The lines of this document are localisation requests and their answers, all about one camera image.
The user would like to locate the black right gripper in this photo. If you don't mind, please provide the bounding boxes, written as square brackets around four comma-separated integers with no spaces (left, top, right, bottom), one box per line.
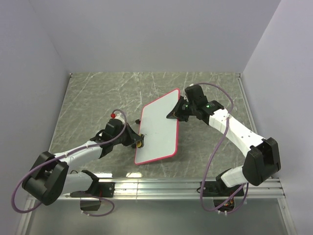
[166,96,196,123]

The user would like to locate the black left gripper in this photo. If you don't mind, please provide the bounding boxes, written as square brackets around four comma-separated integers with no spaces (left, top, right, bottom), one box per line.
[113,123,142,147]

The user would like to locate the yellow bone-shaped eraser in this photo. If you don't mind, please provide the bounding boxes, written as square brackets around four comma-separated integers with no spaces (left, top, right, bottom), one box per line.
[136,134,144,148]

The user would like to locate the pink framed whiteboard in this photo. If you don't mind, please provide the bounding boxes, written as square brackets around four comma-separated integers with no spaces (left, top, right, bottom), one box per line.
[134,89,180,165]

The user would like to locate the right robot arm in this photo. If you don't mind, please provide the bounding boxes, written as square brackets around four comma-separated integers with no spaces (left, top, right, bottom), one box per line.
[166,84,281,196]

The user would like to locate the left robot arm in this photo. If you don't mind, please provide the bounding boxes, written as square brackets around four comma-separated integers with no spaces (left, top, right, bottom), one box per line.
[22,119,144,206]

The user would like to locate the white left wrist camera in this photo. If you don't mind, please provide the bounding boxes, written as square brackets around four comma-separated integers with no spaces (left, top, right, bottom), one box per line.
[111,113,125,123]

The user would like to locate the aluminium mounting rail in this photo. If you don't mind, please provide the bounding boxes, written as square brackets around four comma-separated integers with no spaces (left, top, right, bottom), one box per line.
[27,178,286,201]

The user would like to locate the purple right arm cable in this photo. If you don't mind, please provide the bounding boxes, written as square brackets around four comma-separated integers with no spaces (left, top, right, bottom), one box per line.
[190,83,249,214]

